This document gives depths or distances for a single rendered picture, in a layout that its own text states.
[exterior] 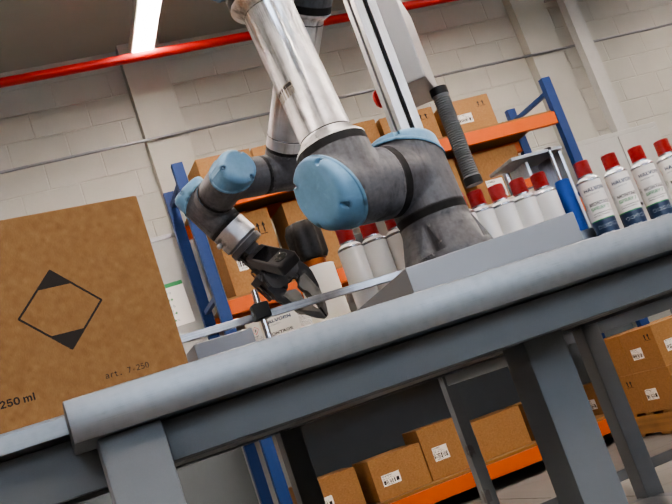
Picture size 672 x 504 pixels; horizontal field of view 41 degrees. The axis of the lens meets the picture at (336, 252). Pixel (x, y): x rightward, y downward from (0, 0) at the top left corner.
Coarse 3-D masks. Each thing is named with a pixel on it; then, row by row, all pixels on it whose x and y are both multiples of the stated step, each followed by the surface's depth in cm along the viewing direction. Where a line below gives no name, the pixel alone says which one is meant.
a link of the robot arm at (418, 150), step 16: (416, 128) 144; (384, 144) 144; (400, 144) 143; (416, 144) 143; (432, 144) 144; (400, 160) 139; (416, 160) 141; (432, 160) 142; (416, 176) 140; (432, 176) 141; (448, 176) 143; (416, 192) 140; (432, 192) 141; (448, 192) 142; (416, 208) 141
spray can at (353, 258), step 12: (348, 240) 178; (348, 252) 176; (360, 252) 177; (348, 264) 176; (360, 264) 176; (348, 276) 177; (360, 276) 175; (372, 276) 177; (372, 288) 175; (360, 300) 175
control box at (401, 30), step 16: (384, 0) 176; (384, 16) 176; (400, 16) 175; (400, 32) 174; (416, 32) 189; (400, 48) 174; (416, 48) 175; (400, 64) 174; (416, 64) 173; (416, 80) 173; (432, 80) 182; (416, 96) 182
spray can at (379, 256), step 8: (368, 224) 180; (368, 232) 180; (376, 232) 180; (368, 240) 179; (376, 240) 178; (384, 240) 179; (368, 248) 179; (376, 248) 178; (384, 248) 178; (368, 256) 179; (376, 256) 178; (384, 256) 178; (376, 264) 178; (384, 264) 177; (392, 264) 178; (376, 272) 178; (384, 272) 177; (392, 272) 178
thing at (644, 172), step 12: (636, 156) 203; (636, 168) 202; (648, 168) 201; (636, 180) 203; (648, 180) 201; (660, 180) 201; (648, 192) 201; (660, 192) 200; (648, 204) 201; (660, 204) 199; (660, 216) 199
